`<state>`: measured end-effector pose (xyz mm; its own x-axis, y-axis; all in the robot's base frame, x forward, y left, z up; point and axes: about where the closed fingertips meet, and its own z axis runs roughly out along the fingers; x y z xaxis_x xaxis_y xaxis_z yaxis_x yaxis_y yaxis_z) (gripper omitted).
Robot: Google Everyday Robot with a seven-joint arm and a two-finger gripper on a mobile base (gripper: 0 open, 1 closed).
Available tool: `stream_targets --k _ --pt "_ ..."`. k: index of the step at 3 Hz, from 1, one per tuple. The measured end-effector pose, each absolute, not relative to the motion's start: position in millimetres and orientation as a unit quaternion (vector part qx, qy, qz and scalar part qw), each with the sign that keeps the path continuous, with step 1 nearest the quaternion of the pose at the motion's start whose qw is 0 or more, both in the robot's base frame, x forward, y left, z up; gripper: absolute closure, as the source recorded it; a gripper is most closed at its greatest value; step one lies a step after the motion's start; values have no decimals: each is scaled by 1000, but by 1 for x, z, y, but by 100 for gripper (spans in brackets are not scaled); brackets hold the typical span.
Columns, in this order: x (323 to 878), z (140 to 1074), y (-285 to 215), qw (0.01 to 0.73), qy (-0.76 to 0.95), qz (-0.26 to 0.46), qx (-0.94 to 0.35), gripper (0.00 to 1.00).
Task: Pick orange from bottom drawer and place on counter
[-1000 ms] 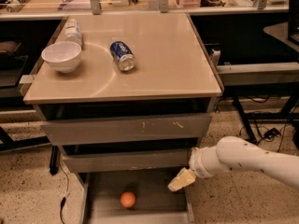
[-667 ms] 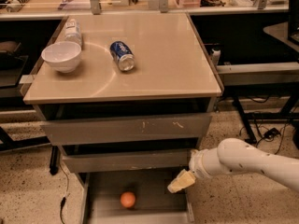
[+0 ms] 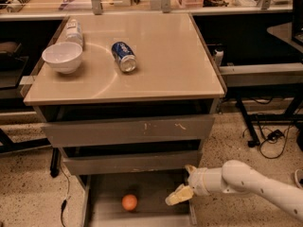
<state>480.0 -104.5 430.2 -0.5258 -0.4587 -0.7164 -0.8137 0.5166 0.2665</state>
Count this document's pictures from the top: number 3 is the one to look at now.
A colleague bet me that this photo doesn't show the grey drawer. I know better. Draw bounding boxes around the grey drawer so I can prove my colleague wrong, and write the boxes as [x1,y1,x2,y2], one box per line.
[43,114,214,148]
[63,150,201,175]
[82,170,196,227]

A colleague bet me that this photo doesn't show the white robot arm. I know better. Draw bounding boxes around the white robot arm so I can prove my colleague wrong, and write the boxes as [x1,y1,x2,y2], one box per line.
[165,160,303,221]

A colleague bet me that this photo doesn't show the black floor cable left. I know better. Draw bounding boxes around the black floor cable left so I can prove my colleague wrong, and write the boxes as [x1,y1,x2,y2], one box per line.
[60,166,72,227]

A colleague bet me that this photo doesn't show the orange fruit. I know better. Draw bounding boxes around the orange fruit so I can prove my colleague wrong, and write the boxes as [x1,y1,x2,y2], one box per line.
[121,194,138,211]

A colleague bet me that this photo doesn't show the middle grey drawer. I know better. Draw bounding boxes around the middle grey drawer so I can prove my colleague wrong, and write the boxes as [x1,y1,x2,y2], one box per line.
[63,150,201,175]

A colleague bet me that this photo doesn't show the black power adapter cables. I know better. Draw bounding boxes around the black power adapter cables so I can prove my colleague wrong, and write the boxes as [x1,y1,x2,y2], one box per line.
[241,123,293,160]

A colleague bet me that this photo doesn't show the black spring tool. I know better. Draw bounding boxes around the black spring tool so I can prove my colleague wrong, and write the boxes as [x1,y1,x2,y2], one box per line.
[7,0,30,13]

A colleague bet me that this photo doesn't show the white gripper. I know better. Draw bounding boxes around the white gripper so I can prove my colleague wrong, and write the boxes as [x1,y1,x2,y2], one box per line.
[165,165,205,205]

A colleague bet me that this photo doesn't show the top grey drawer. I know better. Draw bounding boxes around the top grey drawer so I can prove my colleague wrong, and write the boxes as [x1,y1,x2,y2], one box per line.
[43,114,214,148]

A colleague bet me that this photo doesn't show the grey drawer cabinet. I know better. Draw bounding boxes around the grey drawer cabinet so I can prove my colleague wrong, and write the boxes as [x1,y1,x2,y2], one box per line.
[20,12,228,227]

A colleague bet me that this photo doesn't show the bottom grey drawer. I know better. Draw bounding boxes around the bottom grey drawer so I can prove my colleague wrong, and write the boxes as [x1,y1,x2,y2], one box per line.
[82,170,196,227]

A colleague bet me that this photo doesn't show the white ceramic bowl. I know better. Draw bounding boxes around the white ceramic bowl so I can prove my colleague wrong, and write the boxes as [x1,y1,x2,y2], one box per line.
[42,42,82,74]

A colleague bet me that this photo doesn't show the blue soda can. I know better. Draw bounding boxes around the blue soda can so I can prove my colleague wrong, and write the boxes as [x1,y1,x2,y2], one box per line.
[112,42,137,73]

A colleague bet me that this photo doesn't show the clear plastic water bottle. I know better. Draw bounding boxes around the clear plastic water bottle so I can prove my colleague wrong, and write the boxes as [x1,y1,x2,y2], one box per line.
[66,19,83,46]

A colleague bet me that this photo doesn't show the black desk leg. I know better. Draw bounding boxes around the black desk leg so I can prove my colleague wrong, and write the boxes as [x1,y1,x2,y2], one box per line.
[236,97,260,148]

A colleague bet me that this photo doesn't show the grey sneaker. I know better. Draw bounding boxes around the grey sneaker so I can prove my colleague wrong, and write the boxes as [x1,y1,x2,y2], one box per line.
[294,169,303,189]

